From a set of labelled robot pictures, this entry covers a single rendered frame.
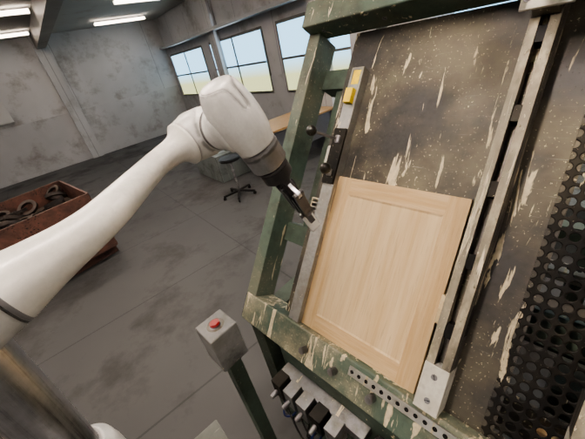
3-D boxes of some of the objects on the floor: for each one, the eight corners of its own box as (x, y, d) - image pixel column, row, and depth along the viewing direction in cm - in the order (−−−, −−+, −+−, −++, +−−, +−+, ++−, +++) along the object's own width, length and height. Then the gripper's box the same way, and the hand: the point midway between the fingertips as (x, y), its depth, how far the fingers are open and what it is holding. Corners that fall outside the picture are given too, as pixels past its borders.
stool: (244, 185, 481) (233, 149, 451) (262, 191, 448) (252, 152, 418) (218, 198, 455) (205, 161, 426) (234, 205, 422) (221, 165, 392)
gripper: (296, 159, 66) (339, 227, 80) (270, 149, 76) (312, 210, 90) (271, 182, 65) (319, 246, 79) (248, 168, 75) (294, 227, 89)
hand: (310, 219), depth 83 cm, fingers closed
